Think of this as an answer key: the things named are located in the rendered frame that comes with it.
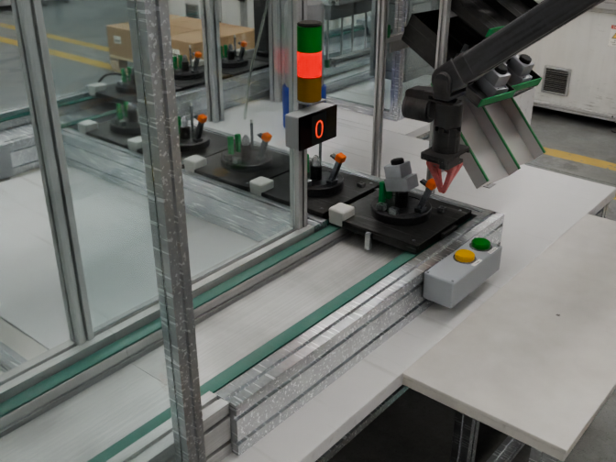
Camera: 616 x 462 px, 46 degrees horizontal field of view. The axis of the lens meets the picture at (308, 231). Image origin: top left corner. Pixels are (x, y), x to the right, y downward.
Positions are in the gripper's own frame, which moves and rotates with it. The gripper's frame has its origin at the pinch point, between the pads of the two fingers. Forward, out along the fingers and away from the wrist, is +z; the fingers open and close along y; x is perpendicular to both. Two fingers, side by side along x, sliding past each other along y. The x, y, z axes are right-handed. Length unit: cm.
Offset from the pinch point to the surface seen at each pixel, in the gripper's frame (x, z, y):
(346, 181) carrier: -31.5, 8.6, -7.5
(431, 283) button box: 9.6, 11.7, 19.0
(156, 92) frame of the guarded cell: 11, -42, 84
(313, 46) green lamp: -19.9, -31.7, 20.3
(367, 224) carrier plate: -12.8, 8.7, 9.8
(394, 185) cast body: -11.0, 1.4, 2.1
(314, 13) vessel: -83, -21, -58
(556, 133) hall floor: -109, 106, -363
